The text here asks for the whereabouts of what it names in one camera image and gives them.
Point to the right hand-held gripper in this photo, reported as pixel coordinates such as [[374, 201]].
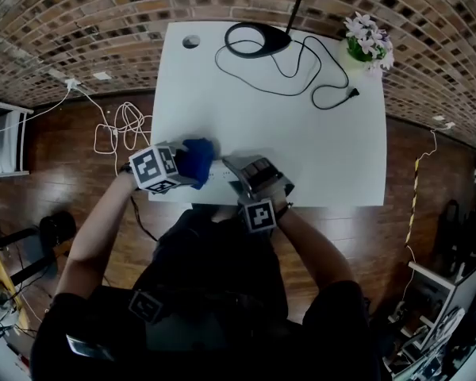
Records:
[[258, 216]]

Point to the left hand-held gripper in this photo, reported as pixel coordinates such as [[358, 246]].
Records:
[[150, 169]]

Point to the blue cloth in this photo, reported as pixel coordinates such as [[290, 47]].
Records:
[[198, 161]]

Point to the shiny grey shoulder device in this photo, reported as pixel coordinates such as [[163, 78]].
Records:
[[88, 347]]

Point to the person's right forearm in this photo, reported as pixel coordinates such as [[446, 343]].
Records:
[[313, 244]]

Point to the person's left forearm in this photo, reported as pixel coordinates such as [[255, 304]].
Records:
[[91, 236]]

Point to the person's right hand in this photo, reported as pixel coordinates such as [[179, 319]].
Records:
[[261, 171]]

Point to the person's dark clothing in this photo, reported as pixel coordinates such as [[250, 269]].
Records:
[[214, 260]]

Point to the black desk lamp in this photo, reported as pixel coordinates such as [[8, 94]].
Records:
[[277, 42]]

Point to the black round bin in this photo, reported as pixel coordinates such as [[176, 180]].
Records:
[[58, 228]]

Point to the grey chest-worn tagged device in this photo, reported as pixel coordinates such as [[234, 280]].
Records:
[[145, 307]]

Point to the potted flowers in white pot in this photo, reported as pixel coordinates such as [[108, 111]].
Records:
[[361, 48]]

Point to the yellow black striped tape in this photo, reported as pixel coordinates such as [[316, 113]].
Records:
[[413, 201]]

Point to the white metal shelf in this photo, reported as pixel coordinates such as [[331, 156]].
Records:
[[4, 145]]

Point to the wooden desk black legs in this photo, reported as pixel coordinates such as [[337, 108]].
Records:
[[6, 284]]

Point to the white open cabinet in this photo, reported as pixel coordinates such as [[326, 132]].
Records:
[[470, 288]]

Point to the white wall plate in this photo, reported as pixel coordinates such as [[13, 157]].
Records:
[[102, 76]]

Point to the white wall plug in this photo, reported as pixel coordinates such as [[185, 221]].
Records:
[[444, 123], [73, 84]]

